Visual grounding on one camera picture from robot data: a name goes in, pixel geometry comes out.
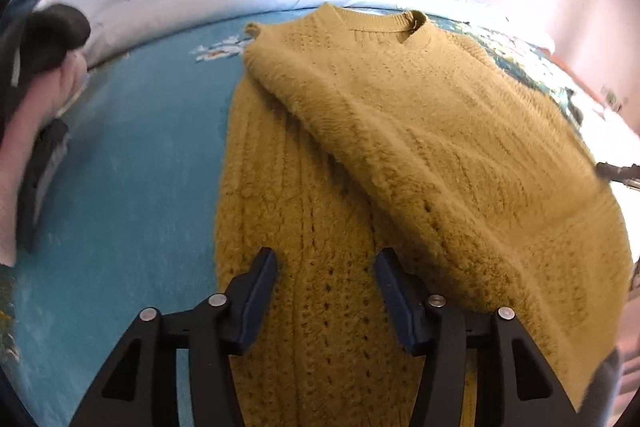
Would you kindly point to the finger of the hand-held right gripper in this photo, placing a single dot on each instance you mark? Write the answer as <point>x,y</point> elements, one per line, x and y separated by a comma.
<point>617,172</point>

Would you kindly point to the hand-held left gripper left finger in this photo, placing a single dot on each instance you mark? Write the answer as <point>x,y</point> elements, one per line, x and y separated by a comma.
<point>260,297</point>

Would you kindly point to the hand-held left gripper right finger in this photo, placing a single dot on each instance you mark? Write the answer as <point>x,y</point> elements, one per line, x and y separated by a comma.
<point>395,302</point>

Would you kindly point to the yellow knitted sweater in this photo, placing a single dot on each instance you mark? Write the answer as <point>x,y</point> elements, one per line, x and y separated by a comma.
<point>400,132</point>

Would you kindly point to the teal floral blanket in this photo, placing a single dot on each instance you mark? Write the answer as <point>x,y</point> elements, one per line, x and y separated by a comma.
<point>125,167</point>

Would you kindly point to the dark grey folded garment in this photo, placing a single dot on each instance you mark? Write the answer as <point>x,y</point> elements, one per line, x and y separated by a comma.
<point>45,177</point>

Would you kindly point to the pink folded garment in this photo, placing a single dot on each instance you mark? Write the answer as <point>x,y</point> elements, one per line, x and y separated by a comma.
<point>35,117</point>

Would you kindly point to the black folded garment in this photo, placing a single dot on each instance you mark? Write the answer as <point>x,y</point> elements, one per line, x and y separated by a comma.
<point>55,37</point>

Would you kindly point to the blue folded garment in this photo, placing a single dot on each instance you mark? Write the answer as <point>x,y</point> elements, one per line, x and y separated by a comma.
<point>25,2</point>

